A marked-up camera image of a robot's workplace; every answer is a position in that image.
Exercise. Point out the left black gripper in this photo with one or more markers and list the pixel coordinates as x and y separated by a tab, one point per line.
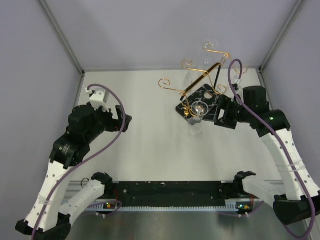
115	124

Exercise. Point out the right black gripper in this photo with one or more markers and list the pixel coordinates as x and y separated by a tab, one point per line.
224	103

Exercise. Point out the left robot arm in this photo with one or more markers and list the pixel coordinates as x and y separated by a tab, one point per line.
50	218

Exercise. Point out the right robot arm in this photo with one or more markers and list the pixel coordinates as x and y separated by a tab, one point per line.
300	197

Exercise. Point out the gold wire glass rack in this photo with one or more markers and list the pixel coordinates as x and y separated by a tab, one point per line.
212	73

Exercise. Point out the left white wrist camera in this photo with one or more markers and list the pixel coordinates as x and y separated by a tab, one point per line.
98	98

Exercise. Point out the white cable duct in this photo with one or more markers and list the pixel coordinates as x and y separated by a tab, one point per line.
227	206

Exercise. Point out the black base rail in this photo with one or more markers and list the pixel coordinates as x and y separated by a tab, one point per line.
168	194

